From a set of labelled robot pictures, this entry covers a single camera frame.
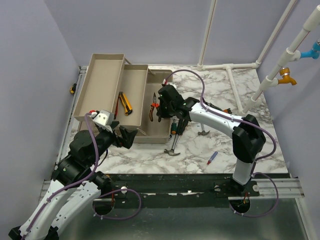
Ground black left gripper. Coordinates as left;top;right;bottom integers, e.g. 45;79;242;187
87;121;138;165

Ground orange black pliers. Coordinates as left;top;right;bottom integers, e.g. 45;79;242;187
149;92;160;122

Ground yellow utility knife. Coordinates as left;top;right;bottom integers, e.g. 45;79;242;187
119;91;133;116

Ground red black utility knife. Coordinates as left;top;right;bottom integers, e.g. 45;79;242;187
113;97;120;120

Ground beige plastic tool box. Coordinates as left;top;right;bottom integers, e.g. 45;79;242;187
73;53;173;144

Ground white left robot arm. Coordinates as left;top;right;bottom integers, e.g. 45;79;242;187
8;126;138;240

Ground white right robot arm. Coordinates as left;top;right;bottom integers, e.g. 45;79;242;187
157;85;266;196

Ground black yellow screwdriver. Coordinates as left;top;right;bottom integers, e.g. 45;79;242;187
176;119;189;135

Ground orange screwdriver bit set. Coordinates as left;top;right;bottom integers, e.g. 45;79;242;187
222;108;232;114

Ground yellow plastic faucet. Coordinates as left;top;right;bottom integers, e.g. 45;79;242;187
278;67;297;86

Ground blue plastic faucet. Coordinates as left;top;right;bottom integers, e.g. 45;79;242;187
300;39;320;60

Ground green handle screwdriver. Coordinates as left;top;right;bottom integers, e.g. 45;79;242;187
170;118;178;135

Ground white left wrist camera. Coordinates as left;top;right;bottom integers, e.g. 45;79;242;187
89;110;115;133

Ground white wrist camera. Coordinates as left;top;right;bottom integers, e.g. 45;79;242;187
161;79;177;89
89;110;115;133

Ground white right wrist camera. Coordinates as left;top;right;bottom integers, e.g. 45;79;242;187
161;79;177;89

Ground black handle claw hammer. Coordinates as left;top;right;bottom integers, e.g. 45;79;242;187
164;134;182;157

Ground black metal base frame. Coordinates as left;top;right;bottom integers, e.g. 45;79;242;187
49;171;301;210

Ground blue handle small screwdriver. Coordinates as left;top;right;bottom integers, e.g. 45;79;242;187
202;151;218;172

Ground black yellow tool on rail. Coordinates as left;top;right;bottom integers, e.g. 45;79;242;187
69;83;77;95

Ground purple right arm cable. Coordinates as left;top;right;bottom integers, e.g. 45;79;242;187
163;69;280;219

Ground white pvc pipe frame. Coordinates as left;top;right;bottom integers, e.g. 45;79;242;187
196;0;320;113

